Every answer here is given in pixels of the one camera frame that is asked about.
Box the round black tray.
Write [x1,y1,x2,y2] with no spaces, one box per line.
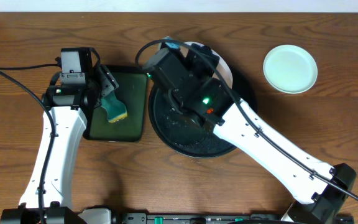
[147,65,259,159]

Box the green yellow sponge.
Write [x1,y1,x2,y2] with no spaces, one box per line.
[101,91,127,123]

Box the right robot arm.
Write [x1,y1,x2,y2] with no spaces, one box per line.
[142,39,356,223]

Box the left black cable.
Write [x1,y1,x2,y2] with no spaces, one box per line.
[0,63,62,224]

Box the mint green plate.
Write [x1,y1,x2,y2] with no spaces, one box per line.
[262,44,318,95]

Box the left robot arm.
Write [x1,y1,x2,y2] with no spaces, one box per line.
[0,72,116,224]

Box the black rectangular tray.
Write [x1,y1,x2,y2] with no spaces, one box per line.
[83,65,147,142]

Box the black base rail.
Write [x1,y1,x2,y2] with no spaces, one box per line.
[117,212,282,224]

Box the pink white plate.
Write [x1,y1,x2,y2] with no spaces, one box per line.
[180,41,233,88]

